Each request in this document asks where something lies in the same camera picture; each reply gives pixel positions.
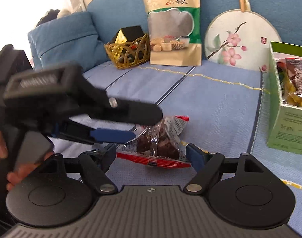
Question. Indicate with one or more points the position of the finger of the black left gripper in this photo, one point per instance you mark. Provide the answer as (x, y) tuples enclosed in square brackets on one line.
[(133, 112)]

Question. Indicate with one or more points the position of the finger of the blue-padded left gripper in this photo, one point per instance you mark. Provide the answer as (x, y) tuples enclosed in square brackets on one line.
[(76, 132)]

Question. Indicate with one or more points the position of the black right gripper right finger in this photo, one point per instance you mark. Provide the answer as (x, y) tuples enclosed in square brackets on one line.
[(241, 191)]

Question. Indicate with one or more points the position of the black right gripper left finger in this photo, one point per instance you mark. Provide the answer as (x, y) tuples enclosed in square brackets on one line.
[(62, 190)]

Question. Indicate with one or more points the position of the red-edged dark candy packet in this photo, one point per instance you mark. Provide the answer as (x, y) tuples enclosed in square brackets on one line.
[(158, 145)]

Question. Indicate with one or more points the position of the yellow foil snack bag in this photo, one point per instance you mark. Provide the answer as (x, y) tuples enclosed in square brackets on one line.
[(290, 93)]

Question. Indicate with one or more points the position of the brown clear-wrapped snack pack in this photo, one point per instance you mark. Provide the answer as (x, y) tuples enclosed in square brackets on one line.
[(292, 68)]

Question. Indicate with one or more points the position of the person's left hand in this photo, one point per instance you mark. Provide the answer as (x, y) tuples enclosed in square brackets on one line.
[(19, 148)]

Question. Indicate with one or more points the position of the blue cushion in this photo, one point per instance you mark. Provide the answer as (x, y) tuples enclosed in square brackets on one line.
[(71, 38)]

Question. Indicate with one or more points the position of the green white cardboard box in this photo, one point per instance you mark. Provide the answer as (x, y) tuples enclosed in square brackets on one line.
[(285, 124)]

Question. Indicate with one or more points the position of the light blue seat cover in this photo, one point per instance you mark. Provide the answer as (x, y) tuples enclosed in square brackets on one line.
[(228, 108)]

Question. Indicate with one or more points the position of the beige green grain snack bag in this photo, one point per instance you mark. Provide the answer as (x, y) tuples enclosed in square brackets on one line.
[(174, 32)]

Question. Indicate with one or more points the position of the round painted hand fan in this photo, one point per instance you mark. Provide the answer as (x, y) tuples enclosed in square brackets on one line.
[(240, 38)]

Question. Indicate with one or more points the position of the gold wire basket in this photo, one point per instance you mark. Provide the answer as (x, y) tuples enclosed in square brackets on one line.
[(129, 48)]

